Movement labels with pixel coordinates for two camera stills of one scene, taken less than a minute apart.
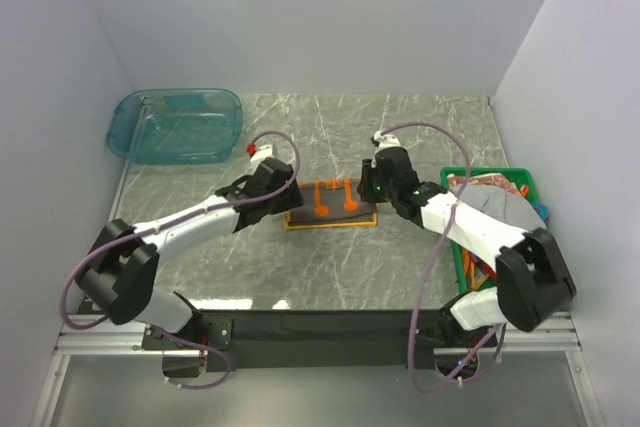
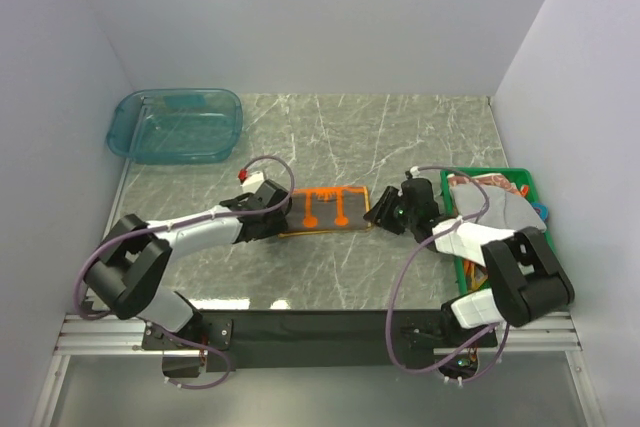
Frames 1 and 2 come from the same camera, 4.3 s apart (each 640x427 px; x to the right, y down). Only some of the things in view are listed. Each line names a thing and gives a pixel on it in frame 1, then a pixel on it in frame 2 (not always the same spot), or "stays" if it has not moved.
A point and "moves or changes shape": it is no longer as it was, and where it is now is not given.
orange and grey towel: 332,204 moves or changes shape
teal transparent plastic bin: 193,126 stays
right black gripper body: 374,189 → 410,218
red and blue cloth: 541,208 stays
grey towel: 502,203 stays
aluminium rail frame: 97,336 stays
